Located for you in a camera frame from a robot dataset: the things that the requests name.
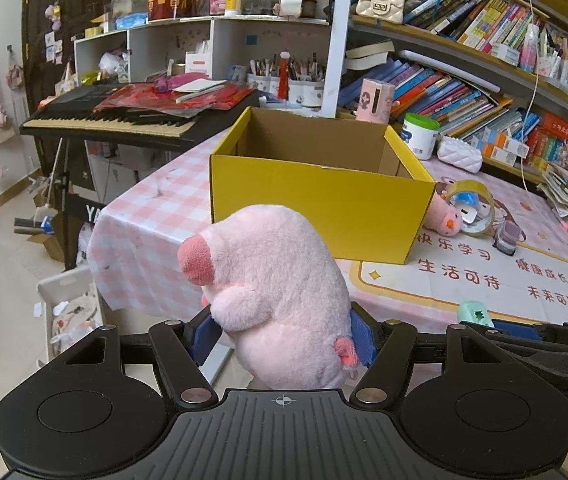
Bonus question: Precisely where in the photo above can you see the orange and white carton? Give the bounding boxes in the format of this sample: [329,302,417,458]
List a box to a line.
[481,142,520,163]
[484,129,530,153]

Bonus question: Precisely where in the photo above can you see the pink pig plush toy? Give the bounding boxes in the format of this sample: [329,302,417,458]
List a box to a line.
[178,204,352,390]

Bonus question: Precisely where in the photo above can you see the pink cylindrical humidifier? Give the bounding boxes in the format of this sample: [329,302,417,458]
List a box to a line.
[355,78,395,125]

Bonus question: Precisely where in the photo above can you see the white and wooden bookshelf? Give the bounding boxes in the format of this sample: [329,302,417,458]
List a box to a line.
[321,0,568,191]

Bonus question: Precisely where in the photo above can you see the white pen holder cup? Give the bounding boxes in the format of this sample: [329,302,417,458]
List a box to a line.
[247,72,279,103]
[289,79,325,109]

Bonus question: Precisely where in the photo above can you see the white jar with green lid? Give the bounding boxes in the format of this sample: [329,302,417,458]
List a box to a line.
[400,112,441,161]

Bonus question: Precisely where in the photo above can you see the black keyboard stand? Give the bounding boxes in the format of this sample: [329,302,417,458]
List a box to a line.
[58,137,139,272]

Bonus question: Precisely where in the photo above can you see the green hole punch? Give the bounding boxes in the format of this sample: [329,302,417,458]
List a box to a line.
[456,300,494,328]

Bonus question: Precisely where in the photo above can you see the printed cartoon table mat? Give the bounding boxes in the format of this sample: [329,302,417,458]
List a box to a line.
[349,160,568,326]

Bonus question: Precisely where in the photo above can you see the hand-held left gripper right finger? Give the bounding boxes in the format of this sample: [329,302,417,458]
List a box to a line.
[348,302,496,406]

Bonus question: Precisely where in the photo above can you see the pink hanging bag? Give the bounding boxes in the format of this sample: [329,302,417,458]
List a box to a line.
[6,46,25,91]

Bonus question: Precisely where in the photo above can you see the shelf of upright books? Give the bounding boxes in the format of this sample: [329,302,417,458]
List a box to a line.
[404,0,568,111]

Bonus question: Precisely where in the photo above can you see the red paper sheets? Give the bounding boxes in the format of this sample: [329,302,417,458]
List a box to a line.
[94,77,255,117]

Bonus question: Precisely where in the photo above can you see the white hanging cable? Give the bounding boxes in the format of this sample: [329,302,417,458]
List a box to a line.
[518,0,541,193]

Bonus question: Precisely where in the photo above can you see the white quilted purse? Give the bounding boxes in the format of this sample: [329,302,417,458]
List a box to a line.
[436,136,484,174]

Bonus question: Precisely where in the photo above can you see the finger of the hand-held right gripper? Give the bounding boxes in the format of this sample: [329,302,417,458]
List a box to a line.
[489,318,568,356]

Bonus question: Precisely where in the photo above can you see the pink plush with orange beak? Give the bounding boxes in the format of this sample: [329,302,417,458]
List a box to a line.
[423,192,464,236]

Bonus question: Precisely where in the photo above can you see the black electronic keyboard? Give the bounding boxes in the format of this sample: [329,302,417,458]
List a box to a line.
[20,84,261,153]

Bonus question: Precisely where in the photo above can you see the clear tape roll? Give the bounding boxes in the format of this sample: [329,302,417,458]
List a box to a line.
[444,179,496,237]

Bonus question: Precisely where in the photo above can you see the pink checkered tablecloth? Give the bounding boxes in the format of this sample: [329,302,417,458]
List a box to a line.
[86,125,568,328]

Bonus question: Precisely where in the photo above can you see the white shelf unit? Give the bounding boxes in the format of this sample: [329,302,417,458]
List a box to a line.
[74,16,332,111]

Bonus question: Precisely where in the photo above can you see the yellow cardboard box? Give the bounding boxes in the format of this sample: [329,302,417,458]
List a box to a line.
[209,106,437,265]

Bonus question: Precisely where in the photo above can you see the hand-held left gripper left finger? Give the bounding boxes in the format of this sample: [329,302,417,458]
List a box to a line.
[61,305,222,408]

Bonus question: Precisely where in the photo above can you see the brown cardboard box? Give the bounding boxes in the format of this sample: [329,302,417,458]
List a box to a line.
[14,205,67,263]

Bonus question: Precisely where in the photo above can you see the row of colourful books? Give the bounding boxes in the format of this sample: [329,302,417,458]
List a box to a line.
[339,55,540,147]

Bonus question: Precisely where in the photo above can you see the red boxed book set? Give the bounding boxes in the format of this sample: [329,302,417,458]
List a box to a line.
[526,112,568,171]

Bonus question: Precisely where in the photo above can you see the white storage bin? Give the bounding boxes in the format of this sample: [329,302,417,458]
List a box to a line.
[36,265,103,361]

